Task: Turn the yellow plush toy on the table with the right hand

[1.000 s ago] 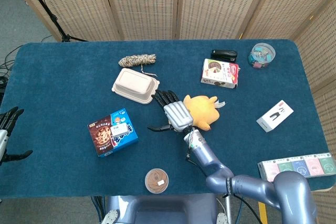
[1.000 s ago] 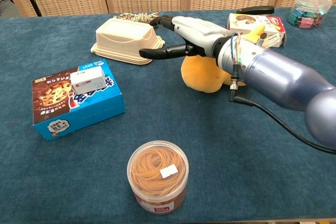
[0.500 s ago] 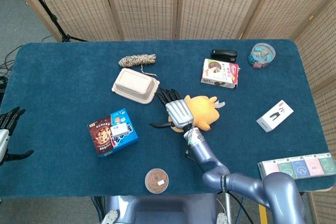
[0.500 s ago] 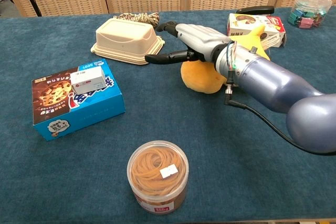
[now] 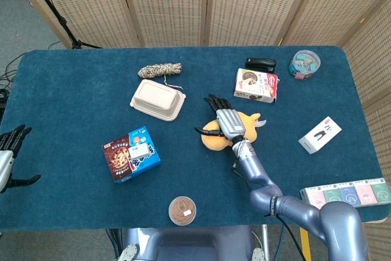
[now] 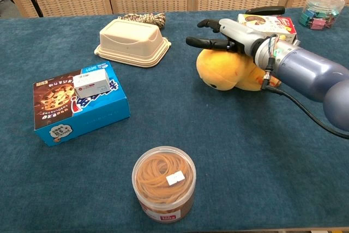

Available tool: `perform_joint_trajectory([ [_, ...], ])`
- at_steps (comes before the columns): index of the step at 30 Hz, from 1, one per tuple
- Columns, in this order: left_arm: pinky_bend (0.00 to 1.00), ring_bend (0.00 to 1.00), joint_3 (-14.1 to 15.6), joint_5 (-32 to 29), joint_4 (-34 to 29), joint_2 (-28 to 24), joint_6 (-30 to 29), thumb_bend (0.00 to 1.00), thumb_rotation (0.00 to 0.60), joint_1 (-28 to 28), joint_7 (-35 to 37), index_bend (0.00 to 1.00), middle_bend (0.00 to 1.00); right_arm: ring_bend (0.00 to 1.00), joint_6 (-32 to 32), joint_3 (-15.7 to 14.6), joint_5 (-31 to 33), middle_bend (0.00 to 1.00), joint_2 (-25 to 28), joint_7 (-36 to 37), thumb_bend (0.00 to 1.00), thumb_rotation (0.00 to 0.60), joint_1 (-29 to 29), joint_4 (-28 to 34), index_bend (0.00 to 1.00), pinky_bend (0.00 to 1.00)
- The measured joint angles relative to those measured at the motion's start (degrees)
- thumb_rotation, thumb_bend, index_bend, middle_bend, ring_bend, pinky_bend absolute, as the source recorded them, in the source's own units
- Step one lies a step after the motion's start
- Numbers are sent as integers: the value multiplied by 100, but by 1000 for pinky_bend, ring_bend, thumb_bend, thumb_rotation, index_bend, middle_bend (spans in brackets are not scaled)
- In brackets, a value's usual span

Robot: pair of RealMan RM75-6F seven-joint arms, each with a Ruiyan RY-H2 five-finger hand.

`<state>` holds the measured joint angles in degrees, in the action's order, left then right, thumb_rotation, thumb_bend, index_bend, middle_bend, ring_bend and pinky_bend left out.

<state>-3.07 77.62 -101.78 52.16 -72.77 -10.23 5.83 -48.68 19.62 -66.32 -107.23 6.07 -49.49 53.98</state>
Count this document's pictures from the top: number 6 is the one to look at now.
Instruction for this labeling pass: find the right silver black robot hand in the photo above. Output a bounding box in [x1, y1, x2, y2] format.
[185, 19, 267, 58]

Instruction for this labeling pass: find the yellow plush duck toy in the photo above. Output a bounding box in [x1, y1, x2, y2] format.
[196, 48, 283, 92]

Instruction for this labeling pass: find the white red cake box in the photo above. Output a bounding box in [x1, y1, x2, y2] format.
[237, 13, 298, 45]

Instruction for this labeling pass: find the black stapler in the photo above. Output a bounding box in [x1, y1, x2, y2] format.
[245, 6, 286, 16]

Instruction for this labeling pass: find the clear jar of binder clips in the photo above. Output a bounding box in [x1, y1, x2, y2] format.
[298, 0, 346, 30]

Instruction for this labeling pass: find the beige lidded lunch container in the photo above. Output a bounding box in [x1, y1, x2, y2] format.
[94, 18, 172, 68]

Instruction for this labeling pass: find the blue table mat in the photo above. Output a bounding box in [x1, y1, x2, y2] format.
[0, 6, 349, 231]

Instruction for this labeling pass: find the small white cardboard box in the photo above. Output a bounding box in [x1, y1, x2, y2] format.
[73, 68, 114, 99]

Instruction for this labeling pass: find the clear jar of rubber bands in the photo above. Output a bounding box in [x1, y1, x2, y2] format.
[131, 146, 197, 224]

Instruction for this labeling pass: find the blue chocolate cookie box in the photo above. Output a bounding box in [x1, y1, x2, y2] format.
[33, 61, 131, 147]

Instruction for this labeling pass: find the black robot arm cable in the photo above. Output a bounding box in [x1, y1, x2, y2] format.
[260, 57, 349, 139]

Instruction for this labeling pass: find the braided rope bundle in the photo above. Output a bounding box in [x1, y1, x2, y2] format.
[118, 12, 167, 29]

